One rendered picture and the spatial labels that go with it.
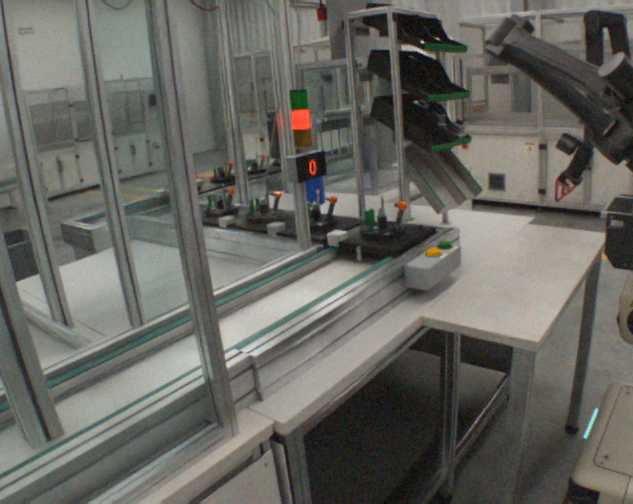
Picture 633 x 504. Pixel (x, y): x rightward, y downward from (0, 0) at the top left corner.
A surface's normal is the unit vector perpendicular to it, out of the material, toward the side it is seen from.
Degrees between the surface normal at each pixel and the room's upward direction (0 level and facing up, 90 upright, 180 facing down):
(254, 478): 90
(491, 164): 90
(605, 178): 90
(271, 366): 90
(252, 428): 0
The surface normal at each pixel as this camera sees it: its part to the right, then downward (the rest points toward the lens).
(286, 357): 0.78, 0.13
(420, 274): -0.63, 0.30
